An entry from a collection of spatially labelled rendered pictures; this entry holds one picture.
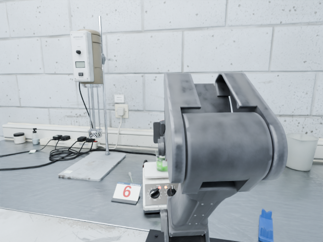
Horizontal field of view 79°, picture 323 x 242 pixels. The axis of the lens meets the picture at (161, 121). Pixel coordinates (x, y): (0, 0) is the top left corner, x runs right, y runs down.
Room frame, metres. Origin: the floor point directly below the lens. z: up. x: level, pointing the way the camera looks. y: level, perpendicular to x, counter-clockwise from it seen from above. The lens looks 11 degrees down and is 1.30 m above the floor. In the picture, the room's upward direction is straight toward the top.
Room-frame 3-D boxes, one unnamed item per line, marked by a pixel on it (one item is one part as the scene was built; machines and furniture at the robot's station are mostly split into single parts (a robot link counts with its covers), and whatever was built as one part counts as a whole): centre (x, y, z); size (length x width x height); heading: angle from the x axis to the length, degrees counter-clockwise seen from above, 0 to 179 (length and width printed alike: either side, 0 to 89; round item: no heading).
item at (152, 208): (0.65, 0.00, 0.94); 0.22 x 0.13 x 0.08; 5
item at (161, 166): (0.66, 0.00, 1.02); 0.06 x 0.05 x 0.08; 46
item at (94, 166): (0.90, 0.32, 0.91); 0.30 x 0.20 x 0.01; 168
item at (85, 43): (0.89, 0.33, 1.40); 0.15 x 0.11 x 0.24; 168
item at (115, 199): (0.62, 0.12, 0.92); 0.09 x 0.06 x 0.04; 78
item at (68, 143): (1.20, 0.59, 0.92); 0.40 x 0.06 x 0.04; 78
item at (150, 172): (0.68, 0.00, 0.98); 0.12 x 0.12 x 0.01; 5
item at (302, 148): (0.90, -0.66, 0.97); 0.18 x 0.13 x 0.15; 144
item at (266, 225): (0.47, -0.29, 0.92); 0.10 x 0.03 x 0.04; 153
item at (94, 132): (0.91, 0.32, 1.17); 0.07 x 0.07 x 0.25
